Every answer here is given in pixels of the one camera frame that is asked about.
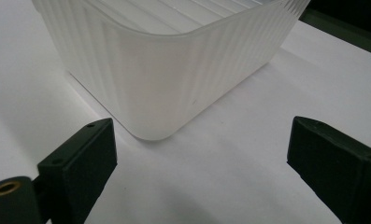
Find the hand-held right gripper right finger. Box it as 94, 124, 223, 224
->
286, 116, 371, 224

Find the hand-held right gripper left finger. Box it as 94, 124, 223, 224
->
36, 118, 118, 224

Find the translucent white ribbed plastic bin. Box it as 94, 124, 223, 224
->
31, 0, 312, 142

